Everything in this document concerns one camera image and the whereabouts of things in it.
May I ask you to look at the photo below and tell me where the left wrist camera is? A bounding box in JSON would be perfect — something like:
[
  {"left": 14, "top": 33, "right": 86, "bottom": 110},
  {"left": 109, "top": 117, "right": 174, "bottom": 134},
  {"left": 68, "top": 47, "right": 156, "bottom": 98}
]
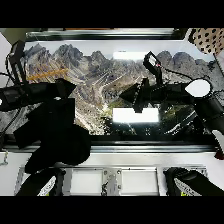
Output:
[{"left": 5, "top": 39, "right": 28, "bottom": 85}]

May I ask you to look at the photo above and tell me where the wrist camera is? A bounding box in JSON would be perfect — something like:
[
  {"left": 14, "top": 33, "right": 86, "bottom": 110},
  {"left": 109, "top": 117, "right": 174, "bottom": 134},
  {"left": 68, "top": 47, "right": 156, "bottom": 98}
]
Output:
[
  {"left": 5, "top": 39, "right": 28, "bottom": 85},
  {"left": 142, "top": 50, "right": 165, "bottom": 86}
]

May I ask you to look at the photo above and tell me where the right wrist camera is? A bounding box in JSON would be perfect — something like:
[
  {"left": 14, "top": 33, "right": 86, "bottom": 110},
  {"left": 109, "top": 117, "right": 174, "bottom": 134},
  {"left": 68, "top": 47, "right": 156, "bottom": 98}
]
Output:
[{"left": 142, "top": 50, "right": 165, "bottom": 86}]

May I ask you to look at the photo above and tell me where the white perforated basket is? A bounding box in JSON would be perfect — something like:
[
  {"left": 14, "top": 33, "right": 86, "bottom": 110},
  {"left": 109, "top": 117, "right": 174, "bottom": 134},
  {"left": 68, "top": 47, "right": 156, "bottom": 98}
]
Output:
[{"left": 188, "top": 28, "right": 224, "bottom": 56}]

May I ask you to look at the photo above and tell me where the black garment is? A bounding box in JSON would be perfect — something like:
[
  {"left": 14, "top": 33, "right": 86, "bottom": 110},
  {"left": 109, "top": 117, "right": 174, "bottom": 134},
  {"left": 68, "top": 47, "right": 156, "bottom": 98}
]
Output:
[{"left": 13, "top": 97, "right": 93, "bottom": 175}]

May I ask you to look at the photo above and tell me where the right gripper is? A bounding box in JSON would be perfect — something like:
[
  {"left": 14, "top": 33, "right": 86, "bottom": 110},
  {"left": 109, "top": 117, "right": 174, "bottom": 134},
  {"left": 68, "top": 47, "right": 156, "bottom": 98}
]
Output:
[{"left": 132, "top": 77, "right": 160, "bottom": 114}]

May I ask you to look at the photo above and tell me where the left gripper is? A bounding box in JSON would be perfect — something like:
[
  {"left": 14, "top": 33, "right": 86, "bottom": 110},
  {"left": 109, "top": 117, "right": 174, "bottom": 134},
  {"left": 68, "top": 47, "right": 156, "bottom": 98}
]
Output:
[{"left": 53, "top": 78, "right": 78, "bottom": 100}]

